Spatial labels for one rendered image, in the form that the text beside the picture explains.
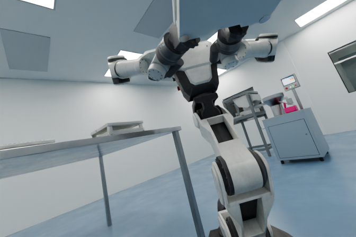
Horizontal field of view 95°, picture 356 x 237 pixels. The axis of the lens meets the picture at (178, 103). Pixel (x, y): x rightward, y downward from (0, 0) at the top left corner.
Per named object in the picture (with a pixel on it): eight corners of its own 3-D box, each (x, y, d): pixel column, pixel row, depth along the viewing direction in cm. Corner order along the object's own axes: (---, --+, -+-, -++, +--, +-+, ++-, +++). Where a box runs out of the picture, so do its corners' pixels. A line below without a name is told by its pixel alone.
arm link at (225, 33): (243, -6, 49) (236, 22, 61) (212, 5, 50) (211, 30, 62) (259, 28, 46) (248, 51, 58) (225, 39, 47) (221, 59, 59)
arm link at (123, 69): (131, 55, 63) (98, 62, 72) (136, 81, 66) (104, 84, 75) (148, 54, 72) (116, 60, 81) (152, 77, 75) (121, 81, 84)
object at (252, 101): (228, 165, 369) (208, 102, 404) (249, 153, 440) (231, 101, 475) (301, 158, 267) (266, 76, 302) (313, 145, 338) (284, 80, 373)
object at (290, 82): (293, 111, 281) (278, 79, 296) (294, 111, 288) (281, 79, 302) (309, 107, 265) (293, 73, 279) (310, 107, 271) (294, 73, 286)
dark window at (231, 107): (232, 125, 640) (223, 99, 666) (232, 125, 641) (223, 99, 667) (266, 116, 546) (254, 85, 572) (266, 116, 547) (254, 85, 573)
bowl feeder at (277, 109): (266, 119, 294) (258, 99, 303) (273, 117, 318) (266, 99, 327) (296, 110, 259) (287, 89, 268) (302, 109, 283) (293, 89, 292)
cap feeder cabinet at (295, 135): (278, 164, 268) (260, 120, 285) (288, 156, 305) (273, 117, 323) (326, 161, 223) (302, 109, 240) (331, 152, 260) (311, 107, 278)
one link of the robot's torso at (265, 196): (221, 231, 83) (206, 154, 67) (259, 220, 83) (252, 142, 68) (236, 270, 68) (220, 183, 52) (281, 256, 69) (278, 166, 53)
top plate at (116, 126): (143, 122, 109) (143, 119, 109) (107, 126, 90) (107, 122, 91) (124, 131, 124) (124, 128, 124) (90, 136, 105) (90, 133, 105)
